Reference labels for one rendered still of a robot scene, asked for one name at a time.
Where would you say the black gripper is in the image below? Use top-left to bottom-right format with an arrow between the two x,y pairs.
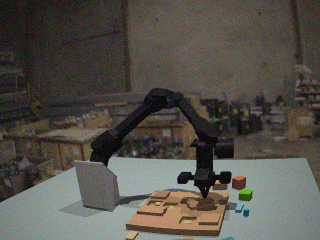
177,159 -> 232,199

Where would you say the tan wooden puzzle board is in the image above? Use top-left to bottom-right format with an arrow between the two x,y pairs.
125,190 -> 229,236

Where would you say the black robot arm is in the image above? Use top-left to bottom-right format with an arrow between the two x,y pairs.
90,88 -> 234,187

